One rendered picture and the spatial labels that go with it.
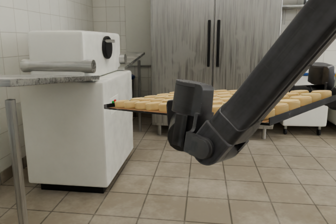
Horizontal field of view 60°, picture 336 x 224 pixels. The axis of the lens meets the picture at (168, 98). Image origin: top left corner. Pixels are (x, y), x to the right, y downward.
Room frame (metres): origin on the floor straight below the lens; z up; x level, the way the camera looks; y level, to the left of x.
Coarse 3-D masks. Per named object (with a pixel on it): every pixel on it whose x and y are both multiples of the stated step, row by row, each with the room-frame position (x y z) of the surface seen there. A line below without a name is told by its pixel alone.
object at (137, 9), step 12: (132, 0) 4.20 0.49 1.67; (144, 0) 4.18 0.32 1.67; (132, 12) 4.20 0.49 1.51; (144, 12) 4.18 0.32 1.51; (132, 24) 4.20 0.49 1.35; (144, 24) 4.18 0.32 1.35; (132, 36) 4.20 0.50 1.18; (144, 36) 4.18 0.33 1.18; (132, 48) 4.20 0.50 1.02; (144, 48) 4.18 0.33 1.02; (144, 60) 4.18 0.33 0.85
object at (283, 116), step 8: (104, 104) 0.95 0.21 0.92; (112, 104) 0.97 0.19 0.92; (312, 104) 0.64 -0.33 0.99; (320, 104) 0.67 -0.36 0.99; (144, 112) 0.79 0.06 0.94; (152, 112) 0.76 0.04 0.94; (288, 112) 0.56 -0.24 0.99; (296, 112) 0.59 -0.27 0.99; (272, 120) 0.52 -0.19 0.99; (280, 120) 0.54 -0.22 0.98
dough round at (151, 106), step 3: (147, 102) 0.84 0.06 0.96; (150, 102) 0.83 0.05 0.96; (153, 102) 0.82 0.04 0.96; (156, 102) 0.82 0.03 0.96; (159, 102) 0.81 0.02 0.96; (147, 105) 0.81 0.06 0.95; (150, 105) 0.80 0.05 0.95; (153, 105) 0.80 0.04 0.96; (156, 105) 0.80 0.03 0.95; (147, 108) 0.81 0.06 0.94; (150, 108) 0.80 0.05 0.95; (153, 108) 0.80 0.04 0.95; (156, 108) 0.80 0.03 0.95
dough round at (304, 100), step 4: (292, 96) 0.71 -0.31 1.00; (296, 96) 0.71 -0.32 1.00; (300, 96) 0.70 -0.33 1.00; (304, 96) 0.70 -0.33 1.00; (308, 96) 0.69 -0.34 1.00; (300, 100) 0.68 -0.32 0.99; (304, 100) 0.68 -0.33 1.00; (308, 100) 0.68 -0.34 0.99; (300, 104) 0.68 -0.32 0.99; (304, 104) 0.68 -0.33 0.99
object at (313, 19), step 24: (312, 0) 0.39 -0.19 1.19; (288, 24) 0.41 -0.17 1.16; (312, 24) 0.38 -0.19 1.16; (288, 48) 0.40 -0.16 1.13; (312, 48) 0.38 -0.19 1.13; (264, 72) 0.42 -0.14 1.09; (288, 72) 0.39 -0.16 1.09; (240, 96) 0.43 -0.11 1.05; (264, 96) 0.41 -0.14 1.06; (216, 120) 0.45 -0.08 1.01; (240, 120) 0.42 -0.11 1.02; (216, 144) 0.44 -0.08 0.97; (240, 144) 0.47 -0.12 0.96
